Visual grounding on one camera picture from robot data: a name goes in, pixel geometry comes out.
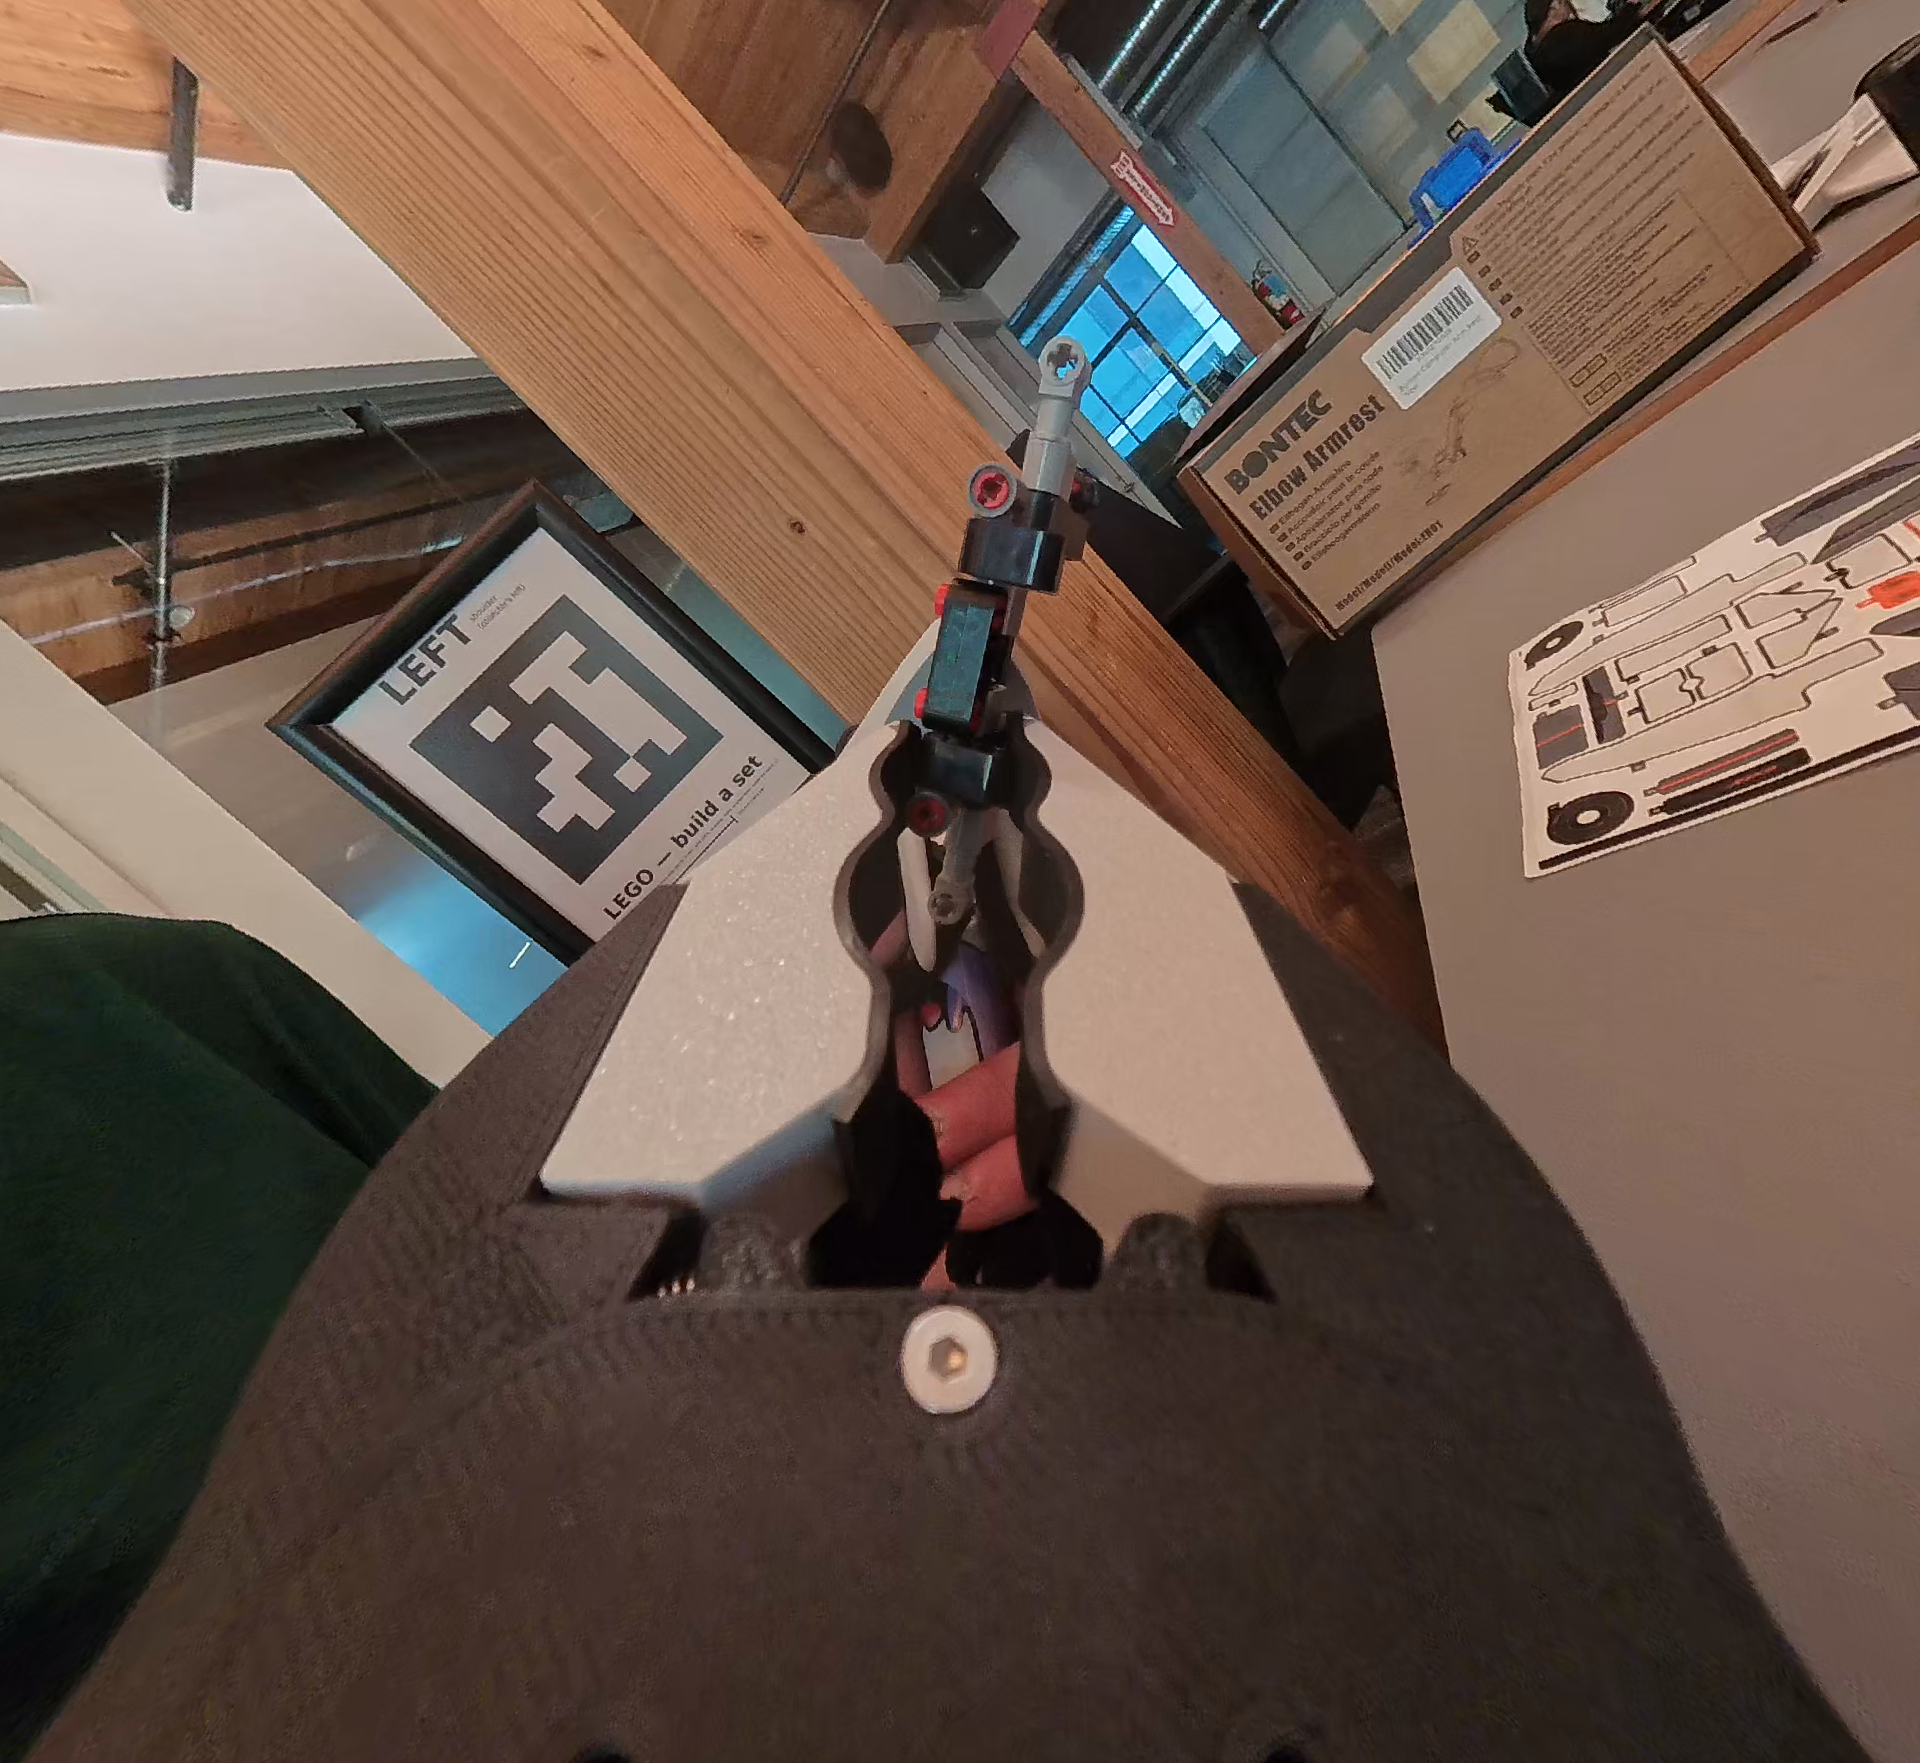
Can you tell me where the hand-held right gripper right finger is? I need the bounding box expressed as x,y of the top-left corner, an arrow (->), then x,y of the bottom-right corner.
1005,717 -> 1377,1223

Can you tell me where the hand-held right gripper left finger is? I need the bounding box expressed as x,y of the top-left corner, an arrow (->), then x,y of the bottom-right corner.
536,720 -> 918,1223

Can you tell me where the small black lego assembly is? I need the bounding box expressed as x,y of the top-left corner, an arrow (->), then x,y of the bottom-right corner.
899,335 -> 1103,963

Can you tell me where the lego sticker sheet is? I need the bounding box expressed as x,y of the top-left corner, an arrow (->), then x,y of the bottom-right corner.
1506,432 -> 1920,879

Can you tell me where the person's right hand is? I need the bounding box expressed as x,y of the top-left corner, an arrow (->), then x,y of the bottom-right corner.
921,1043 -> 1040,1233

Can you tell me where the framed marker sign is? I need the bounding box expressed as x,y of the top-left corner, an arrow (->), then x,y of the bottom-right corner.
267,480 -> 836,965

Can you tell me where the green sweater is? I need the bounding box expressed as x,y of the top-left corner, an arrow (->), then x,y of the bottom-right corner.
0,912 -> 488,1705

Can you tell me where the brown cardboard box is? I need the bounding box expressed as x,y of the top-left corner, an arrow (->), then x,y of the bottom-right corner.
1177,30 -> 1823,636

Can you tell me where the wooden pillar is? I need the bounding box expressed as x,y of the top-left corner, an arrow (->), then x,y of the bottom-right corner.
0,0 -> 1449,1052

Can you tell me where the blue crate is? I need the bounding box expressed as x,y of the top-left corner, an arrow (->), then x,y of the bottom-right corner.
1409,135 -> 1508,220

